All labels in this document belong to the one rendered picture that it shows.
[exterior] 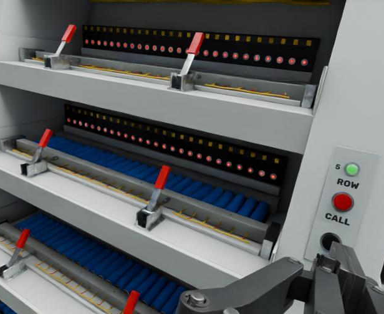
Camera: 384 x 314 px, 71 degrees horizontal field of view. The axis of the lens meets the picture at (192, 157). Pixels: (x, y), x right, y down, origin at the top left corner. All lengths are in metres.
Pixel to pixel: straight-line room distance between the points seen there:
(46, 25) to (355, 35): 0.63
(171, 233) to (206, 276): 0.07
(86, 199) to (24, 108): 0.33
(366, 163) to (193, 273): 0.24
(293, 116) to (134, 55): 0.43
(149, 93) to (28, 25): 0.41
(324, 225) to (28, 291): 0.51
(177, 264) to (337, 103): 0.27
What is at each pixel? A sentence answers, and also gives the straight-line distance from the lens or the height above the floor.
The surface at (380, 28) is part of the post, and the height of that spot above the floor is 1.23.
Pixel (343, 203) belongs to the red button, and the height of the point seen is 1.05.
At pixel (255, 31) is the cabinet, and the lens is 0.59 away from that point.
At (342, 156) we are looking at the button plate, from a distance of 0.31.
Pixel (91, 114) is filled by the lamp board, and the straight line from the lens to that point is 0.68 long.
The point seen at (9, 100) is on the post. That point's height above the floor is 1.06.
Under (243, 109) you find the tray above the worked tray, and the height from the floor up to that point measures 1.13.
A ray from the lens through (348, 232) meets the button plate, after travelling 0.32.
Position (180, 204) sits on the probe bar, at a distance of 0.43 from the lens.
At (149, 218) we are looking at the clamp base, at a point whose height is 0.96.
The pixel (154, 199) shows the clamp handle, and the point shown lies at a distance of 0.40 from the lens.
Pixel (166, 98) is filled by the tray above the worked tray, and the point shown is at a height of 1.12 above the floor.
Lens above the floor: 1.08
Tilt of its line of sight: 3 degrees down
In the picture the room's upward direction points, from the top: 14 degrees clockwise
